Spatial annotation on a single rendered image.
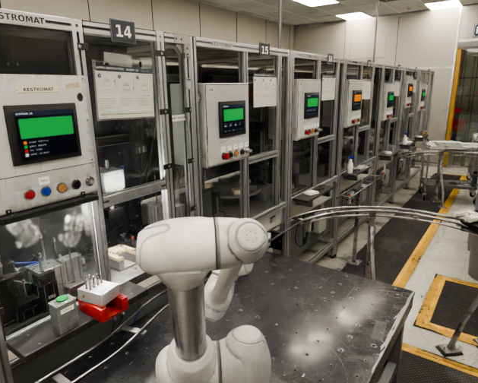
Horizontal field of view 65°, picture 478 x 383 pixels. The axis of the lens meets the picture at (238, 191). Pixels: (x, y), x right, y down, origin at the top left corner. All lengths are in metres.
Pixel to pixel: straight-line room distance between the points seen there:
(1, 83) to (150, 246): 0.81
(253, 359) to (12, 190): 1.00
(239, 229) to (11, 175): 0.89
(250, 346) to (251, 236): 0.58
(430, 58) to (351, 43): 1.81
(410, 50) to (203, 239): 8.94
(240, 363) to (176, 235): 0.63
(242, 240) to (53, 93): 0.96
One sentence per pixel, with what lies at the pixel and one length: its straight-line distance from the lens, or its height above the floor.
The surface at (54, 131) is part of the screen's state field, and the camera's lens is 1.52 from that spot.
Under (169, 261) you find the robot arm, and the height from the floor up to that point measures 1.39.
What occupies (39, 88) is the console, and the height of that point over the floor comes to 1.78.
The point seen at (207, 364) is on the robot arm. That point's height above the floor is 0.91.
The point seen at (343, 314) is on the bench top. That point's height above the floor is 0.68.
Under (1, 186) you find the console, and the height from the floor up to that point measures 1.47.
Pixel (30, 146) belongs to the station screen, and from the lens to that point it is 1.49.
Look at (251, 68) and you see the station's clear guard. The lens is 2.50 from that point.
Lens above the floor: 1.77
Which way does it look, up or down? 15 degrees down
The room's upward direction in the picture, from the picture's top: 1 degrees counter-clockwise
